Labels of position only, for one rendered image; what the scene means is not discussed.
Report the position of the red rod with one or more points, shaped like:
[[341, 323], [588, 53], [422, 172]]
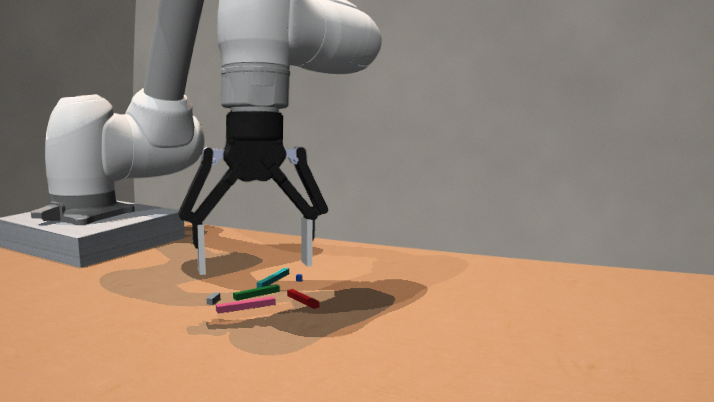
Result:
[[313, 303]]

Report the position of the turquoise rod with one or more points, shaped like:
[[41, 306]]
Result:
[[272, 278]]

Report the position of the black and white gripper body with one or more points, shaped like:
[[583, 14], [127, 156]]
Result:
[[254, 134]]

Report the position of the grey rod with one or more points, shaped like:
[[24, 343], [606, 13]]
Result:
[[213, 298]]

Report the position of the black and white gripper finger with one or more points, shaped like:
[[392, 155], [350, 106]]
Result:
[[298, 157], [209, 157]]

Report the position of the pink rod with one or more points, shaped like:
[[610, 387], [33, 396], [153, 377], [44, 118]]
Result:
[[247, 304]]

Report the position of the green rod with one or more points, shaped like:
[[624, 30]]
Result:
[[256, 292]]

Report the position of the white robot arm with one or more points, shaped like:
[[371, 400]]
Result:
[[88, 147]]

